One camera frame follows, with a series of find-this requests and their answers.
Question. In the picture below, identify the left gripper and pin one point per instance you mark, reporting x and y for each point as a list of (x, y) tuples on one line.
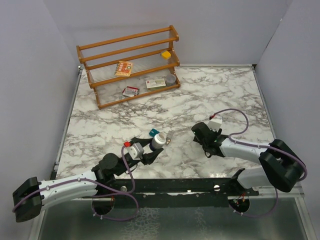
[(148, 158)]

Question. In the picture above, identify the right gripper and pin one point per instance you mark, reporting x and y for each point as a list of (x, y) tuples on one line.
[(216, 133)]

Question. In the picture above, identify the white pill bottle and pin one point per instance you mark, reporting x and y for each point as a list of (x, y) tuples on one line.
[(158, 141)]

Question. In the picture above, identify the blue and grey pill organizer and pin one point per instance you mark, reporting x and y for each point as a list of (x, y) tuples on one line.
[(170, 134)]

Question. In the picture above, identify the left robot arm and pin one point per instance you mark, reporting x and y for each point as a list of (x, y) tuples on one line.
[(34, 196)]

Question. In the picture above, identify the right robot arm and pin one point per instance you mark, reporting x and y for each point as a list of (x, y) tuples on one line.
[(279, 166)]

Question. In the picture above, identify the red white medicine box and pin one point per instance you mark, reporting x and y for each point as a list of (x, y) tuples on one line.
[(130, 91)]

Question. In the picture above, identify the green white medicine box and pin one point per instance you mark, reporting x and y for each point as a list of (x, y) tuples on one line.
[(155, 84)]

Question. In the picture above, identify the clear round plastic jar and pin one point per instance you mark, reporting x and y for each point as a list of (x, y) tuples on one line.
[(170, 80)]

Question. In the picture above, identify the orange spiral notebook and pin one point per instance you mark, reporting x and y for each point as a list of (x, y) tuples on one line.
[(123, 69)]

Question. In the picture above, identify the wooden three-tier shelf rack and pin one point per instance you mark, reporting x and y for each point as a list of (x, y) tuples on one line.
[(153, 53)]

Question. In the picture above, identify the yellow lidded small jar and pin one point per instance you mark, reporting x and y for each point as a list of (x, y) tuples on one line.
[(165, 55)]

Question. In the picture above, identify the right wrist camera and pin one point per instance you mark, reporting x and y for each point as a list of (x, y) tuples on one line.
[(215, 123)]

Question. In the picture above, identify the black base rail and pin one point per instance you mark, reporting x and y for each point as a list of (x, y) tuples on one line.
[(188, 192)]

